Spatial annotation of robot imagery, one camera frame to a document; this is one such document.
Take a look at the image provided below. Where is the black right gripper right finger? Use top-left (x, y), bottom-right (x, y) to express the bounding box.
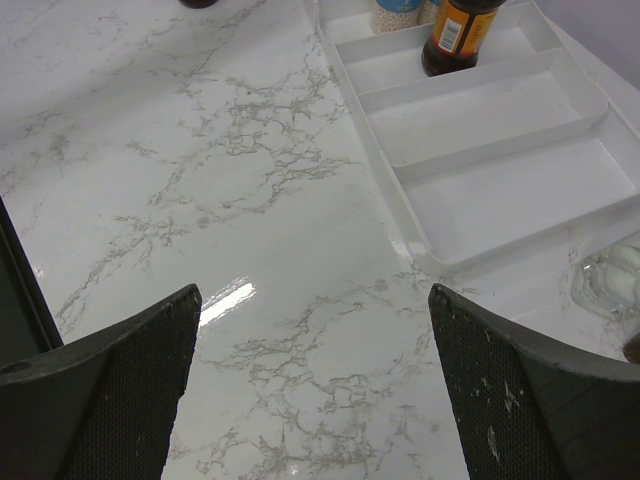
top-left (428, 284), bottom-right (639, 479)

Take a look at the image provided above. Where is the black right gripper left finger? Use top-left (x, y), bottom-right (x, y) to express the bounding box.
top-left (1, 284), bottom-right (202, 479)

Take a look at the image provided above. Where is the square dark sauce bottle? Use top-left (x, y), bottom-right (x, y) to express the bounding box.
top-left (623, 334), bottom-right (640, 365)

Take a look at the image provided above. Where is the red lid sauce jar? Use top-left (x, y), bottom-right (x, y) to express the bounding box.
top-left (180, 0), bottom-right (218, 9)

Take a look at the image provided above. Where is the blue label spice jar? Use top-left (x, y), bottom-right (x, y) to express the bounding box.
top-left (371, 0), bottom-right (424, 34)

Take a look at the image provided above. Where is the square clear glass bottle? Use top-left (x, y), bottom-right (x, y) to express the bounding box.
top-left (571, 234), bottom-right (639, 323)

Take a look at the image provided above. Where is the white compartment organizer tray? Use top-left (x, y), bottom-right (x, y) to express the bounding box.
top-left (305, 1), bottom-right (639, 275)

